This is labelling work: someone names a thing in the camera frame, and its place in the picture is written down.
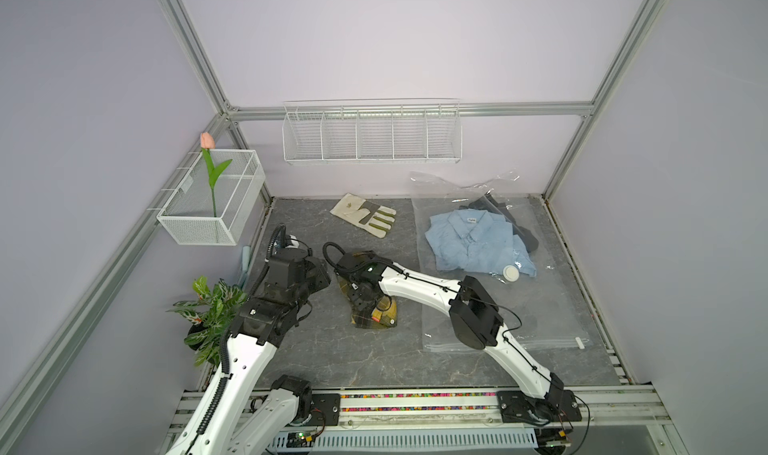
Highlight yellow plaid shirt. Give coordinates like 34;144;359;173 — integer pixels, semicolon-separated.
335;250;400;330

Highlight cream green work glove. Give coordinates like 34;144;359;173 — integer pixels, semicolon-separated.
330;193;397;238

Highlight white wire side basket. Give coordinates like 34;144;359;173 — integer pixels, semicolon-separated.
147;149;268;246

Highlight pink artificial tulip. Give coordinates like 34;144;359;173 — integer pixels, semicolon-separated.
200;132;232;217

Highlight black shirt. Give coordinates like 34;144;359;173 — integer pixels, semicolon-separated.
458;192;540;253

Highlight white vacuum bag valve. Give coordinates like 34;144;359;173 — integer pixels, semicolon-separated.
502;265;520;282

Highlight green potted plant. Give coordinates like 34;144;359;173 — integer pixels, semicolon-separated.
168;276;246;366

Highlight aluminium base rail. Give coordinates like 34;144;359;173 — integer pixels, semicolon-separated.
316;385;673;435

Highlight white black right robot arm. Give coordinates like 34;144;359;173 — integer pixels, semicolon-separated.
329;251;582;427

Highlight white wire wall shelf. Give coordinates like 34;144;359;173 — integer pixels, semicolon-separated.
282;98;463;164

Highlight clear plastic vacuum bag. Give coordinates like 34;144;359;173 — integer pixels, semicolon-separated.
410;172;591;351

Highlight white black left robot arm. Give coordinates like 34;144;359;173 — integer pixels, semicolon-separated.
168;224;330;454

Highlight light blue shirt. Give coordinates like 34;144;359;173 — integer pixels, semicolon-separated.
425;209;537;277

